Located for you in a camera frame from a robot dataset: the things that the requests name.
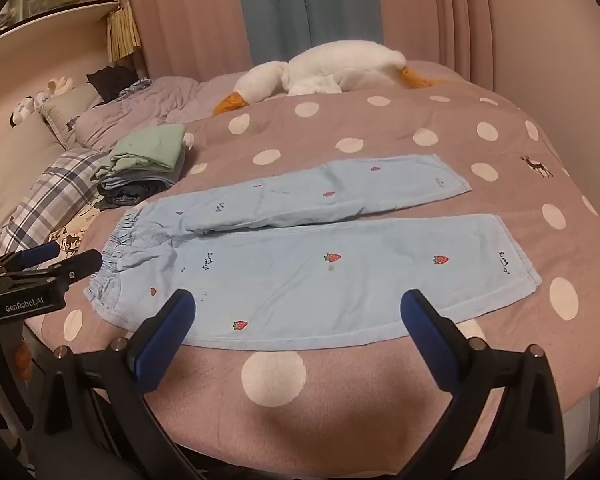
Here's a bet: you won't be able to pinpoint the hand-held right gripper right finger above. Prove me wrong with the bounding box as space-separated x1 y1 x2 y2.
400 288 566 480

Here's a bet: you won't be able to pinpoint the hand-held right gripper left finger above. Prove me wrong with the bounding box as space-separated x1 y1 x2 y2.
29 288 201 480

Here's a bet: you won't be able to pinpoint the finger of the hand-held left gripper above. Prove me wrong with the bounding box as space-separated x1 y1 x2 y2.
5 248 104 294
0 240 61 274

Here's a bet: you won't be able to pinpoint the light blue strawberry print pants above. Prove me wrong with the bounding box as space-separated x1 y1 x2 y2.
83 154 542 351

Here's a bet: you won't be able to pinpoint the person's left hand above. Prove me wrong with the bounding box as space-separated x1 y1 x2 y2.
0 344 34 414

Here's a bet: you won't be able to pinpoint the cartoon print sheet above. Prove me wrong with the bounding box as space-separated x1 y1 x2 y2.
49 207 102 255

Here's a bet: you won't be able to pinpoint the plaid pillow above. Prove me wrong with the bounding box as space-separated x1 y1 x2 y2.
0 148 114 264

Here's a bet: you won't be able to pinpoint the dark folded jeans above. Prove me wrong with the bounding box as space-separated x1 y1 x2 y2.
97 180 167 212

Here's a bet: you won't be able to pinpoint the beige padded headboard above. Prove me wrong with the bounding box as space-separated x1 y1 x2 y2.
0 91 67 241

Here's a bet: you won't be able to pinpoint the blue folded garment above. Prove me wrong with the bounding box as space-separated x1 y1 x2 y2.
100 152 189 197

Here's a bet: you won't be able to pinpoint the green folded garment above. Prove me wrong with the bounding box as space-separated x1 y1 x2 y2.
96 124 189 181

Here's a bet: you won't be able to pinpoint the black and white plush toy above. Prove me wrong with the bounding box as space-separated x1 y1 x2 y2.
8 94 37 126

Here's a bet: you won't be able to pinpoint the grey-green pillow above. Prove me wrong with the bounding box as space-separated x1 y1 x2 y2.
38 82 107 149

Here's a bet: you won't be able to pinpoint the white small plush toy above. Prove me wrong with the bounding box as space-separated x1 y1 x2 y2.
39 76 76 106

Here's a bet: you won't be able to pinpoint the purple quilt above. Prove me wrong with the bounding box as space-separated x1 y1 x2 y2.
72 75 241 154

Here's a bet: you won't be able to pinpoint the plaid shirt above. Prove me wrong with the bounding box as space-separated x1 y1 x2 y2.
117 77 154 102

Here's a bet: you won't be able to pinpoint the dark cloth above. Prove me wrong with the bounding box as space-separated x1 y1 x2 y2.
86 65 141 104

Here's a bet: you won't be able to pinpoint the pink polka dot blanket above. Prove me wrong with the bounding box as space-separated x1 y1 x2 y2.
22 62 600 467

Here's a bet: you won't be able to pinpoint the pink curtain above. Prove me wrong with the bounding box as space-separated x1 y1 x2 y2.
116 0 600 111

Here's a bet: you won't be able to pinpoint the white goose plush toy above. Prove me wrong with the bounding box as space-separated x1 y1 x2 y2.
212 40 449 115

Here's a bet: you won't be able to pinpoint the blue curtain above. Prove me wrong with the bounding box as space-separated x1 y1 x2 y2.
232 0 383 69

